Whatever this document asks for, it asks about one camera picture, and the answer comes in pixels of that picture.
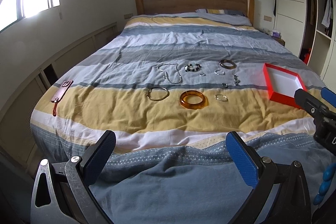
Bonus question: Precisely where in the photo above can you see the white wardrobe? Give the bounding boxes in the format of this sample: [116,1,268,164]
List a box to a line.
[275,0,335,90]

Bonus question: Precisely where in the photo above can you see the red item in wardrobe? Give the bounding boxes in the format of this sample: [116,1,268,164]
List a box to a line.
[299,48,311,65]

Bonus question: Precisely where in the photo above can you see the wooden nightstand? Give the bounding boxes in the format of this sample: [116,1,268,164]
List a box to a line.
[273,38,285,46]

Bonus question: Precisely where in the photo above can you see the purple tissue box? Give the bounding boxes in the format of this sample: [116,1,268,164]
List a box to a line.
[272,31,281,39]

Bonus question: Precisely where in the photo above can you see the wall socket left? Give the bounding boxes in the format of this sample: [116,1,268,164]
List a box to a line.
[123,13,133,19]

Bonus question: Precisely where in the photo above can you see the hanging clothes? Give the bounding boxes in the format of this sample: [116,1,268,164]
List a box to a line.
[321,0,333,28]

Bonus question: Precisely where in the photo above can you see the wall socket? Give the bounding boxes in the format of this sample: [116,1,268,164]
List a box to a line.
[264,15,272,22]
[123,13,133,19]

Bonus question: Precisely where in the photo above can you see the low white wall cabinet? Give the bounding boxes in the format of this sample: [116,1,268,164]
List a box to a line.
[1,22,118,170]

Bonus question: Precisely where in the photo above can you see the grey blue pillow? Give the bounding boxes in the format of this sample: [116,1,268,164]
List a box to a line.
[195,9,252,26]

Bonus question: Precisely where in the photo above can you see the wall socket right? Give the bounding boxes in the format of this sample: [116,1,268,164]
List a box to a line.
[264,15,272,22]

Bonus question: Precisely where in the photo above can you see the red white jewelry box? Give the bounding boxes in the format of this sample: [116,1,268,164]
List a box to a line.
[262,63,307,109]

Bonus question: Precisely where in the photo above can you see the amber orange bangle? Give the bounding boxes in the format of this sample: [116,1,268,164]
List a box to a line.
[179,90,207,110]

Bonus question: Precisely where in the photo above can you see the long silver chain necklace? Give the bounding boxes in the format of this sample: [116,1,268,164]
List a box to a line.
[157,63,184,85]

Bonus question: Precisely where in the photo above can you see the striped bed duvet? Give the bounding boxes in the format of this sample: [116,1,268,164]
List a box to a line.
[31,13,335,223]

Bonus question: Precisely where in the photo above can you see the dark beaded bracelet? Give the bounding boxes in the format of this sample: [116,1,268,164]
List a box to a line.
[184,63,202,73]

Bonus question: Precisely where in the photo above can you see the thin silver bangle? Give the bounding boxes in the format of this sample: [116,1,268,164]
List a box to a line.
[146,86,170,102]

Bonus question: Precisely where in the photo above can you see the blue gloved right hand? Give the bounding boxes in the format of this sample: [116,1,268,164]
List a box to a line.
[313,163,336,205]

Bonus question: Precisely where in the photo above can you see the wooden headboard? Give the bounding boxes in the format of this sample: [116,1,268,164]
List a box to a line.
[135,0,255,23]

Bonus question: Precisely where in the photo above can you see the pink phone with strap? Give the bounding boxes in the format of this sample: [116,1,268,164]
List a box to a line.
[51,80,74,117]

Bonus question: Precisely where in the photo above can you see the brown horn bangle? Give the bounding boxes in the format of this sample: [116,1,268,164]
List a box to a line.
[219,59,237,70]

